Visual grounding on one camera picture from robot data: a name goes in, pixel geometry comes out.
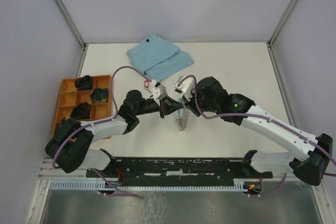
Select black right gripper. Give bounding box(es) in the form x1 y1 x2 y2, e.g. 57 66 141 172
182 86 218 117

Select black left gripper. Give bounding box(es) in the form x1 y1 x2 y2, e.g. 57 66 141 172
134 95 183 119

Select metal key organizer blue handle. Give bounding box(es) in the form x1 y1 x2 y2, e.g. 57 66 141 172
175 98 189 131

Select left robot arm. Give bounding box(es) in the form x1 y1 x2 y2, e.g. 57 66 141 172
45 90 183 177

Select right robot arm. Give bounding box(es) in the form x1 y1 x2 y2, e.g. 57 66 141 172
175 75 333 186

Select red tag key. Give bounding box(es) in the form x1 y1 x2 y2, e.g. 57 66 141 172
144 80 150 90

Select light blue cloth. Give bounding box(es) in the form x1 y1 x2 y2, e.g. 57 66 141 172
127 34 194 81

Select orange compartment tray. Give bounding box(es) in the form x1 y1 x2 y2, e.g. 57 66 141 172
52 75 113 135

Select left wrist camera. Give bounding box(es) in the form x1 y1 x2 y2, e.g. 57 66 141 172
150 79 167 104

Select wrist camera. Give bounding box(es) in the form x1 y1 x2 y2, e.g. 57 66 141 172
150 79 167 104
175 76 195 101

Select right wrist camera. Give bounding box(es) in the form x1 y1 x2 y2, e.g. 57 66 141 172
175 76 195 101

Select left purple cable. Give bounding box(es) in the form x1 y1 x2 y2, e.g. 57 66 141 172
51 66 157 197

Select purple cable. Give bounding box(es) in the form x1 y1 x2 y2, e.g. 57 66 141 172
178 76 336 197
51 66 157 197

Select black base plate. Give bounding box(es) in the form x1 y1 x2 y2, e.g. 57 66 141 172
99 157 273 187

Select blue green coiled cable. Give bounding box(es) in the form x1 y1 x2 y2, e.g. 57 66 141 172
90 87 110 103

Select black coiled cable middle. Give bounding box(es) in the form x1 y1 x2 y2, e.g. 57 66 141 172
70 103 92 120

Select black coiled cable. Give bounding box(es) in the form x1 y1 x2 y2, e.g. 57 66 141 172
70 103 92 120
75 76 95 89

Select black coiled cable top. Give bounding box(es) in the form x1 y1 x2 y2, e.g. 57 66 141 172
75 76 95 89

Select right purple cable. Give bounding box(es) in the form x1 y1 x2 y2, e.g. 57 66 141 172
178 76 336 197

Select white cable duct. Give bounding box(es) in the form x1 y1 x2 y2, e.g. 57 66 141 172
49 178 250 190

